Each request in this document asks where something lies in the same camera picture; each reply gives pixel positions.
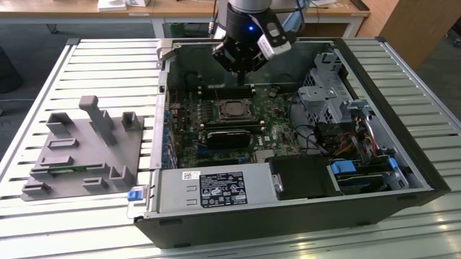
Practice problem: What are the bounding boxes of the green RAM stick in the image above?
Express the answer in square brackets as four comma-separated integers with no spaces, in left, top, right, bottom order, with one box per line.
[49,165,105,173]

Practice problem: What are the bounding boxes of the black plastic shroud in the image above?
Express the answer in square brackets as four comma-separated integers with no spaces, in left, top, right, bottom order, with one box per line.
[269,155,343,201]

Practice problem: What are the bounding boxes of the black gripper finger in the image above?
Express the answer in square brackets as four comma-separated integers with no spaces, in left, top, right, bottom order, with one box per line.
[212,39,242,84]
[241,40,270,84]

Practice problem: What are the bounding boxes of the coloured wire bundle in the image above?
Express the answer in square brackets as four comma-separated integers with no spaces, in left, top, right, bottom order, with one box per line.
[333,114,381,159]

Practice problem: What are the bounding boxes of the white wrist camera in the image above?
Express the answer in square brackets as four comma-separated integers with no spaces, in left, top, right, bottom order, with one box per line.
[257,13,293,59]

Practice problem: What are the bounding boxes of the silver drive cage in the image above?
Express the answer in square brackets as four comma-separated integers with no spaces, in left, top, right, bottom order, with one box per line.
[298,52,376,125]

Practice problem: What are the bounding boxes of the wooden cabinet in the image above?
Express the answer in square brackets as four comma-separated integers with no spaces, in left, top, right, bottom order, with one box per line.
[356,0,461,71]

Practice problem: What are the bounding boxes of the green motherboard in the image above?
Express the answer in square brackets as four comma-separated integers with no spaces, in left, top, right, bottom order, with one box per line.
[166,85,300,169]

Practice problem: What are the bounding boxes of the CPU socket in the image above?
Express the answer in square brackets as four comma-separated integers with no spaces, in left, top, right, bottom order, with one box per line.
[214,99,256,121]

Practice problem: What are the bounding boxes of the silver chipset heatsink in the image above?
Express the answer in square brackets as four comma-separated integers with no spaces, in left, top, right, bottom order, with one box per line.
[254,149,276,163]

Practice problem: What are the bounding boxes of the plain white box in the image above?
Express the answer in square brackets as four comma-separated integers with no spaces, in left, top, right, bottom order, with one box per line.
[98,0,127,12]

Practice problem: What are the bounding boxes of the black graphics card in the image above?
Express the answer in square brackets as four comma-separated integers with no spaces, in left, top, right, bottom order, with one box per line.
[204,129,252,149]

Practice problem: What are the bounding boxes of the black open PC case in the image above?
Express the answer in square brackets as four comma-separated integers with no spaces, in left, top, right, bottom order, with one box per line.
[126,37,453,249]

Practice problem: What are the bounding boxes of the grey power supply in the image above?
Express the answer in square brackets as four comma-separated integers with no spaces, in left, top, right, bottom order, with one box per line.
[158,163,274,216]

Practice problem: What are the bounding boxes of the wooden desk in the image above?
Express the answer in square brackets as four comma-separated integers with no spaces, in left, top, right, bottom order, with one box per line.
[0,0,372,38]

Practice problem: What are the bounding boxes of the blue disk carrier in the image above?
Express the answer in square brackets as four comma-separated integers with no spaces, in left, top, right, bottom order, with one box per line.
[329,159,387,189]

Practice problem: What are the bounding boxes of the grey parts rack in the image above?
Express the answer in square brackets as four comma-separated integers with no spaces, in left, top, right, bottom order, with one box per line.
[22,94,147,202]

